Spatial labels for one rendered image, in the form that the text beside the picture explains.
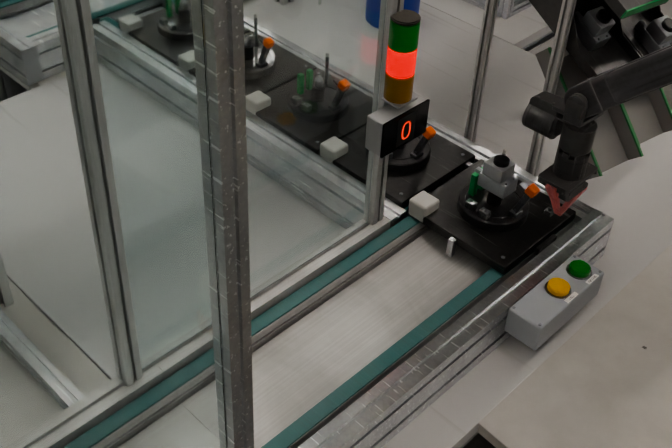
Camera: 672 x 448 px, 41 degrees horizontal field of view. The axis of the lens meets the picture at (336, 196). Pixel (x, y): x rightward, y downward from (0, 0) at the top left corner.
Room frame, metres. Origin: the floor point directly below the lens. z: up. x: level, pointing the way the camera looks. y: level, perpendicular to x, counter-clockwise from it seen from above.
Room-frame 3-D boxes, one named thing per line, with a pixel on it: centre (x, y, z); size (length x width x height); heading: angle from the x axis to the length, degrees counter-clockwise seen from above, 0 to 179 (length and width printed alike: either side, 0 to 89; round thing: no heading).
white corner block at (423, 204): (1.39, -0.18, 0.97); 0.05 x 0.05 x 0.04; 47
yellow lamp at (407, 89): (1.34, -0.10, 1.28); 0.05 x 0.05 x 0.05
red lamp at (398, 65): (1.34, -0.10, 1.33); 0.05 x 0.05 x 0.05
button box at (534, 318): (1.19, -0.41, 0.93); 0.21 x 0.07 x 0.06; 137
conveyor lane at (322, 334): (1.19, -0.09, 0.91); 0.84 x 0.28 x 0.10; 137
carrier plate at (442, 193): (1.39, -0.31, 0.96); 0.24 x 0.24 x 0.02; 47
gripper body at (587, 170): (1.30, -0.41, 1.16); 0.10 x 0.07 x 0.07; 138
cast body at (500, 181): (1.40, -0.31, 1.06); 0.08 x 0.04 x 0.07; 47
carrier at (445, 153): (1.57, -0.13, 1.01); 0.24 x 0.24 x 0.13; 47
